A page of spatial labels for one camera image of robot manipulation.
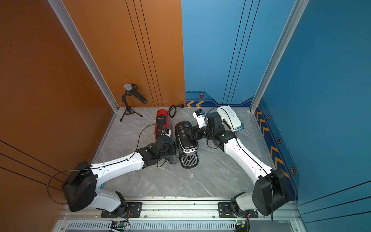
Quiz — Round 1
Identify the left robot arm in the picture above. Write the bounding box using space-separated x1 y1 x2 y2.
62 135 176 217

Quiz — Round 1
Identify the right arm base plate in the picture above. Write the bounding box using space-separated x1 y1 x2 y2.
217 202 259 218

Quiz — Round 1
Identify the white coffee machine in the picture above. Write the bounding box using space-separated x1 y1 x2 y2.
216 105 244 132

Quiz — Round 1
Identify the right circuit board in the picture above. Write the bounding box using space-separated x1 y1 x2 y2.
234 221 250 232

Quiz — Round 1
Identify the red machine black cable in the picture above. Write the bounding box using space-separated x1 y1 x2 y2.
168 103 186 118

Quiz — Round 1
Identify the circuit board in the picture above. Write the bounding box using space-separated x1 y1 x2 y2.
234 221 250 232
109 221 130 232

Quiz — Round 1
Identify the left circuit board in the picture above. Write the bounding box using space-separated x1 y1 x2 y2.
109 221 130 232

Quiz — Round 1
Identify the black coffee machine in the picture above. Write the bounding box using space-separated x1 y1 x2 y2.
175 121 199 169

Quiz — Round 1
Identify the grey microfibre cloth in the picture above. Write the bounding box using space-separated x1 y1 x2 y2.
185 128 194 141

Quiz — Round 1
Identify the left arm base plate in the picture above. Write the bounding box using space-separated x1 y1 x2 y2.
101 202 143 218

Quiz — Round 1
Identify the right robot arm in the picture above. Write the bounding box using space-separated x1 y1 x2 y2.
190 110 291 217

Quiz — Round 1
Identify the microphone on black tripod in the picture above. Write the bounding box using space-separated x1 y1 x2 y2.
119 83 148 122

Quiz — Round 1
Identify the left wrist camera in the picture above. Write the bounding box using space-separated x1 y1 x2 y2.
161 128 172 137

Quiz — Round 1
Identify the red capsule coffee machine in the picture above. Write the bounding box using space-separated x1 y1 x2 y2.
154 109 171 140

